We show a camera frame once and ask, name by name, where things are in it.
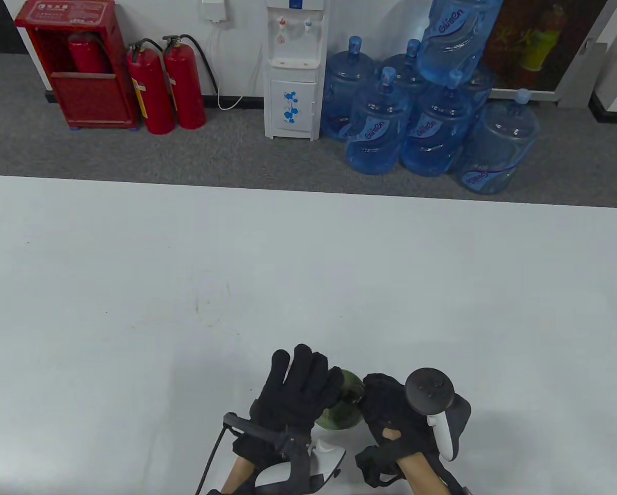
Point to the black wrist mount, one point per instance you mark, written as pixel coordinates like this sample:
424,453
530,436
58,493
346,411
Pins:
375,464
293,448

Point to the person's right hand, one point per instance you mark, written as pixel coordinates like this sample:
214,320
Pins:
386,410

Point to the white wall box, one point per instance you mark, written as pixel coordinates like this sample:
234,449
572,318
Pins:
214,9

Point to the person's left forearm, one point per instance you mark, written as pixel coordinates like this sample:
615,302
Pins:
239,477

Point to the red fire extinguisher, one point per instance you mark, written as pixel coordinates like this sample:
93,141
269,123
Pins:
184,87
87,54
151,98

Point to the dark framed poster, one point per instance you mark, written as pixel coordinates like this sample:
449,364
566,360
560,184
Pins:
535,51

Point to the black white controller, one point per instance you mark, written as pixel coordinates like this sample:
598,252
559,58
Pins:
326,459
429,388

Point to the green seasoning dish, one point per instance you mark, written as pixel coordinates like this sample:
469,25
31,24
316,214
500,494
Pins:
342,417

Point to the person's left hand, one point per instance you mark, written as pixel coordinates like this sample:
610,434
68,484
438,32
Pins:
293,397

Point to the stack of blue water bottles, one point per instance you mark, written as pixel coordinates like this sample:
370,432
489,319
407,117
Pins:
375,134

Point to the black right wrist mount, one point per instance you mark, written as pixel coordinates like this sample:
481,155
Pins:
375,464

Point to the person's right forearm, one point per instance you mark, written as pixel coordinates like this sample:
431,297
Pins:
424,477

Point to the white water dispenser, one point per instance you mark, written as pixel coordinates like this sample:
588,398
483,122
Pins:
293,118

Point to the black white right controller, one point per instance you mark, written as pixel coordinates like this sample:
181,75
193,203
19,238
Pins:
429,388

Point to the black white left controller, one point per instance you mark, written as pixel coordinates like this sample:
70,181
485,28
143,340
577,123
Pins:
326,459

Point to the red fire extinguisher cabinet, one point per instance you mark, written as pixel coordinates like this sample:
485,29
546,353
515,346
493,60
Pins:
92,98

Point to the black left wrist mount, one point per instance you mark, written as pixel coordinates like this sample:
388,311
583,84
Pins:
293,448

